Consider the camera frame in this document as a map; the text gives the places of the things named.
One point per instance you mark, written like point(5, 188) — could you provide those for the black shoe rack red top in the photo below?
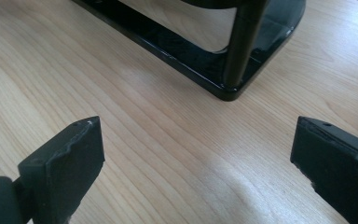
point(180, 59)

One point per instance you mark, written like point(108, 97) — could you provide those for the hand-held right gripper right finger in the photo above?
point(338, 165)

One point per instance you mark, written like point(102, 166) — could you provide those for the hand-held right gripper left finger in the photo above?
point(65, 174)

